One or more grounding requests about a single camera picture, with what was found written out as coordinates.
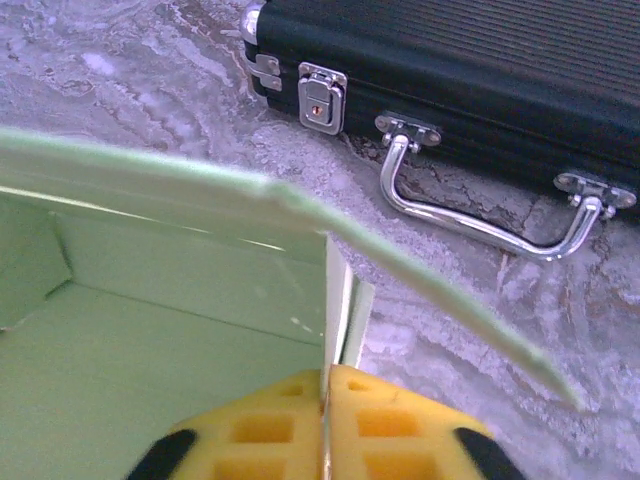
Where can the black ribbed carrying case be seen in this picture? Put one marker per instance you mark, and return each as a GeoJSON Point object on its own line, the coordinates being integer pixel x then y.
{"type": "Point", "coordinates": [475, 65]}

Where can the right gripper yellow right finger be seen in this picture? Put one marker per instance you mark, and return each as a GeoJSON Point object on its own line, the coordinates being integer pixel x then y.
{"type": "Point", "coordinates": [400, 430]}

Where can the light green paper box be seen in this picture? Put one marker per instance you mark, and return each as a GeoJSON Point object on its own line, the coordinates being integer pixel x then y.
{"type": "Point", "coordinates": [150, 325]}

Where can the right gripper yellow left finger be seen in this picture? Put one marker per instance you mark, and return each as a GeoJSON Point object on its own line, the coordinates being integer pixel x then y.
{"type": "Point", "coordinates": [260, 435]}

